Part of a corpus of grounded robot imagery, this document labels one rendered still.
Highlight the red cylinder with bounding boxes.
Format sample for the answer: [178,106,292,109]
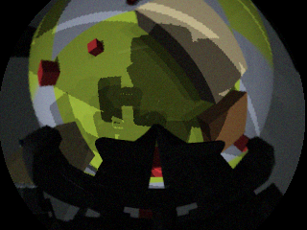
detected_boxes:
[127,0,135,5]

